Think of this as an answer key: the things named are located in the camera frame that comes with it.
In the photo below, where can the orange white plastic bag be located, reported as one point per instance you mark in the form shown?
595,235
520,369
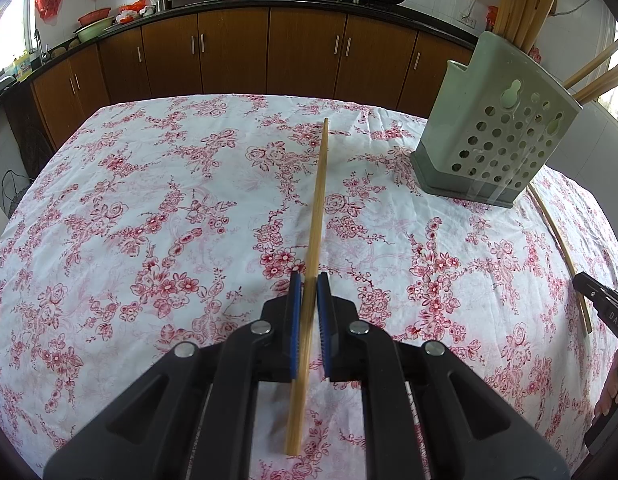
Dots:
135,11

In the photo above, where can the white wall power outlet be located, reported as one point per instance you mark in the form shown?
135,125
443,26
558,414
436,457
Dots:
468,20

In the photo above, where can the person's right hand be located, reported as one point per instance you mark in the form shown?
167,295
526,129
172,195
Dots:
616,385

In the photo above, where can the green plastic basin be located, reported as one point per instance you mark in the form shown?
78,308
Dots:
91,32

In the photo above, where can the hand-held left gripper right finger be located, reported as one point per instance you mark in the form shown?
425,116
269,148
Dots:
325,330

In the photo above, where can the metal sink faucet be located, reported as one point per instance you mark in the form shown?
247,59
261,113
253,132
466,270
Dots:
39,42

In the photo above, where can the black kitchen countertop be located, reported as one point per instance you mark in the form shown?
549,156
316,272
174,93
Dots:
259,4

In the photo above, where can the white red floral tablecloth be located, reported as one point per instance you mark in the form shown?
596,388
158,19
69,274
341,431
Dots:
164,210

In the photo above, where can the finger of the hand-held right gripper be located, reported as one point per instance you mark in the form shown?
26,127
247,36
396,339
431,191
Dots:
609,310

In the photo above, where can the long wooden kitchen cabinet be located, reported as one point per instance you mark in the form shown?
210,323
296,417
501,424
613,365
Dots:
299,55

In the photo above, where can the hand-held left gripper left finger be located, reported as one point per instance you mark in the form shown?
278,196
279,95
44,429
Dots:
295,330

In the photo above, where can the short wooden kitchen cabinet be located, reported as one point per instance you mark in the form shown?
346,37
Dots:
69,90

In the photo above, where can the yellow detergent bottle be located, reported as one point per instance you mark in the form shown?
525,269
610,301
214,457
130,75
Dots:
22,66

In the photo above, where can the red plastic basin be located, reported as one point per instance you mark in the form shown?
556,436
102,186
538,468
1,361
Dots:
95,16

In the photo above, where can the grey-green perforated utensil holder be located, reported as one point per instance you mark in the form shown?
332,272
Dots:
469,105

